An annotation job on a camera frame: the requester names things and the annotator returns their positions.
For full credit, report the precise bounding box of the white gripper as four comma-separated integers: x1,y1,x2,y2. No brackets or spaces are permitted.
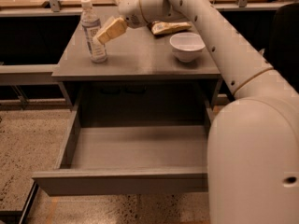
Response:
93,0,147,45

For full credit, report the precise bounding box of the clear plastic water bottle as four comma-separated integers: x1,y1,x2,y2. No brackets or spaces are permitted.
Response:
80,0,107,63

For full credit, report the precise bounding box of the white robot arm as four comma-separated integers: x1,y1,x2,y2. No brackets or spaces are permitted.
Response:
94,0,299,224

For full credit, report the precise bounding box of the grey drawer cabinet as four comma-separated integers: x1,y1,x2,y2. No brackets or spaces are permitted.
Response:
51,5,224,110

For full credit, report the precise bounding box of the open grey top drawer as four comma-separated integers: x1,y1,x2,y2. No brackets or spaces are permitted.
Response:
32,91,216,197

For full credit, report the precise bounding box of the brown snack chip bag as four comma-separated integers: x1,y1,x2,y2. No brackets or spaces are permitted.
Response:
149,21,192,35

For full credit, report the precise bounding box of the white bowl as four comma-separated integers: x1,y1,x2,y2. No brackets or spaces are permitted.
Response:
169,32,206,63

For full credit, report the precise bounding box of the grey metal frame rail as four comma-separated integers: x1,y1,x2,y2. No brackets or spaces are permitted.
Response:
0,7,81,86

